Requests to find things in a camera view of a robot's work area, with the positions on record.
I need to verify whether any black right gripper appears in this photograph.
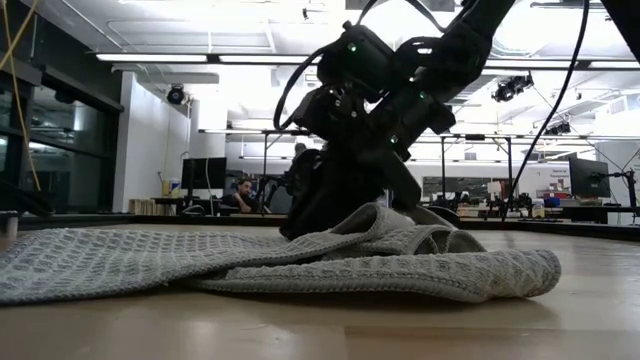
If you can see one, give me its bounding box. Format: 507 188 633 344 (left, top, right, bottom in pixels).
278 91 457 241

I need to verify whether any grey microfiber waffle towel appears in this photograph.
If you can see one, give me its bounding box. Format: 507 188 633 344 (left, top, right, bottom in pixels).
0 201 562 306

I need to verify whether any person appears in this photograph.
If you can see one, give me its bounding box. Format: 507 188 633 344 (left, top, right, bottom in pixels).
221 178 259 215

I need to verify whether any black computer monitor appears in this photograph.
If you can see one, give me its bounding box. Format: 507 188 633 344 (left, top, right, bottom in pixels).
568 156 612 199
180 156 228 191

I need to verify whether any black ceiling lamp cluster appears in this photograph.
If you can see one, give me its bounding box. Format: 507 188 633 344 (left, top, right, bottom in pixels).
491 73 535 104

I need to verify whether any small black ceiling lamp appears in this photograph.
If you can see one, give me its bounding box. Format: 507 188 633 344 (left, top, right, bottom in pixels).
543 121 572 137

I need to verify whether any black ceiling spot lamp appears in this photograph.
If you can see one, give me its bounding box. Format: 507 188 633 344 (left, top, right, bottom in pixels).
166 83 187 107

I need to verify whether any wooden crate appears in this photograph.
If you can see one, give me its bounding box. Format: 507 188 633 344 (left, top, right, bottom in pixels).
128 198 162 216

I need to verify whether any dark wall board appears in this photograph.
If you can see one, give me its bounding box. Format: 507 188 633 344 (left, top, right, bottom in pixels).
422 175 494 199

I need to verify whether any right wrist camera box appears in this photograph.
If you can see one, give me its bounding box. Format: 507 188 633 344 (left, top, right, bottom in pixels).
292 88 334 132

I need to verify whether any long black cable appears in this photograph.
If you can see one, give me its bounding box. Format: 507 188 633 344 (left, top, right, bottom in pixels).
502 0 592 219

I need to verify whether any black aluminium table frame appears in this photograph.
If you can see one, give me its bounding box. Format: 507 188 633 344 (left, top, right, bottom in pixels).
17 212 640 242

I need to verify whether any yellow extension cable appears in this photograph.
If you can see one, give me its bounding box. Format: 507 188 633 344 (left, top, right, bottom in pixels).
0 0 40 70
1 0 42 192

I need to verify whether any small grey post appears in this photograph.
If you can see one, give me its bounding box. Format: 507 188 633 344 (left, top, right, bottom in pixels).
3 210 20 239

